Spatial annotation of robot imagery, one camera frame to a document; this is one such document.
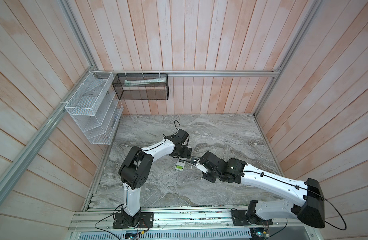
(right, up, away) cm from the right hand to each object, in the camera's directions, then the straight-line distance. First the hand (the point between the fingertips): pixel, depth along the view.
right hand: (205, 167), depth 78 cm
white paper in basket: (-39, +50, +12) cm, 64 cm away
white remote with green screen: (-13, -2, +14) cm, 19 cm away
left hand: (-11, +3, +15) cm, 19 cm away
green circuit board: (-39, -32, -7) cm, 50 cm away
